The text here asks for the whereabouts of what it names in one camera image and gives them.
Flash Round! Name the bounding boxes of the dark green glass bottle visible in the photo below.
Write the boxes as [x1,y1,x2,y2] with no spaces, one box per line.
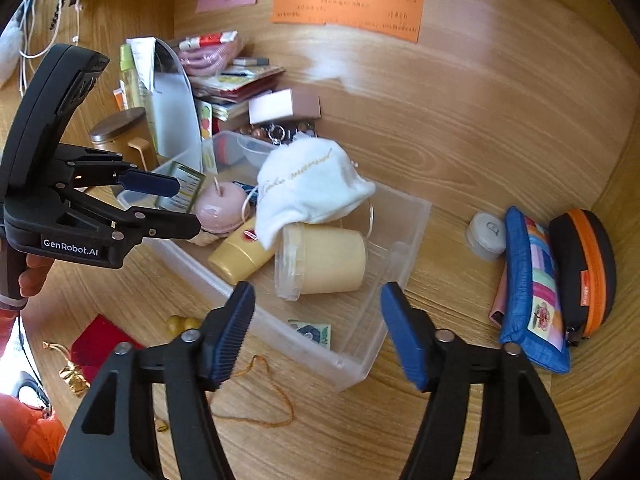
[155,162,206,214]

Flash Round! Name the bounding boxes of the pink apple-shaped case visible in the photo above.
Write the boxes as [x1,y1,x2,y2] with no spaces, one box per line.
[189,177,246,247]

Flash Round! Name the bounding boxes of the yellow lotion tube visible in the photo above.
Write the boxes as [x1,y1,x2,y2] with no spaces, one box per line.
[208,218,274,286]

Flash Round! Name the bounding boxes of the white drawstring pouch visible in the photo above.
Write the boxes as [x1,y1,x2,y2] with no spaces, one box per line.
[255,138,376,249]

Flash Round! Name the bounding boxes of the clear jar yellow cream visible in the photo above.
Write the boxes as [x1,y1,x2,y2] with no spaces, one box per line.
[273,223,367,301]

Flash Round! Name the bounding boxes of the orange sleeve forearm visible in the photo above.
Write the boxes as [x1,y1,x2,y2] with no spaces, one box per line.
[0,309,68,480]

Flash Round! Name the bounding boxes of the person's left hand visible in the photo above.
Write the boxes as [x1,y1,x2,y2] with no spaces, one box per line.
[18,255,54,298]

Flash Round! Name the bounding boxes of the brown mug wooden lid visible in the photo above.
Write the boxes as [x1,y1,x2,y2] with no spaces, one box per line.
[89,107,158,171]

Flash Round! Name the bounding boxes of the white grey paper folder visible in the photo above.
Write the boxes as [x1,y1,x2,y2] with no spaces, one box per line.
[126,37,202,159]

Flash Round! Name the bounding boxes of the yellow green spray bottle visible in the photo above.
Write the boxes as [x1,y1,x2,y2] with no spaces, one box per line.
[119,42,144,110]

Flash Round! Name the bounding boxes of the red envelope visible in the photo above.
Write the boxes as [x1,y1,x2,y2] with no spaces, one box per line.
[70,314,143,384]

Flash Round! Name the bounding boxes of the fruit sticker strip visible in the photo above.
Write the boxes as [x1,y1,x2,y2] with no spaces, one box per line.
[194,100,215,140]

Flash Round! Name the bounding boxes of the blue patchwork pouch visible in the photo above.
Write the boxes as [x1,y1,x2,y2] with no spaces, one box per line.
[499,206,570,374]

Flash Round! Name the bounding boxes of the stack of books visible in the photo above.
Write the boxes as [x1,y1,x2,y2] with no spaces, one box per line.
[189,65,285,119]

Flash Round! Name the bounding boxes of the bowl of buttons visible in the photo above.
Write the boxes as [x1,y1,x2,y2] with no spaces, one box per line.
[238,120,317,169]

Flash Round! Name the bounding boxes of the red white tube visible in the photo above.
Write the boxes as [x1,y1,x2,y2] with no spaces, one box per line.
[178,30,238,51]

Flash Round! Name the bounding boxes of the white fluffy plush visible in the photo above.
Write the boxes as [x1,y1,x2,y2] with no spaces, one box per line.
[0,21,23,87]

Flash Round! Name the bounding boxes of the pink white small box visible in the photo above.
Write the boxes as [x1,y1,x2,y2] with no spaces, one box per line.
[248,89,321,125]

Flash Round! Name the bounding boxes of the clear plastic storage bin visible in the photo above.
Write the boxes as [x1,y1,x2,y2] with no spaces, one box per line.
[118,132,431,390]

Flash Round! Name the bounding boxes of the black orange zip case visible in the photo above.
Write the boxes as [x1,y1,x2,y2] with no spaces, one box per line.
[549,208,617,347]

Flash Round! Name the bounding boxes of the small white round container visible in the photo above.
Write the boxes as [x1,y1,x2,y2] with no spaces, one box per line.
[465,211,506,261]

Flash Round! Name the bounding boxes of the blue flower card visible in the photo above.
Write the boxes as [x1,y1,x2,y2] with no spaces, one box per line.
[288,320,332,350]

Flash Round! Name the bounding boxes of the orange paper note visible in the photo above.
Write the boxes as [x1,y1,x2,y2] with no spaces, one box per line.
[271,0,424,44]

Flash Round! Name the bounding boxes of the pink cable in bag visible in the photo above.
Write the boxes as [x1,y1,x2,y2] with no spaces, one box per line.
[177,39,246,77]

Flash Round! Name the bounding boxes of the white earphone cable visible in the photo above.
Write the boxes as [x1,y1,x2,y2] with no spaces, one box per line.
[18,0,84,97]

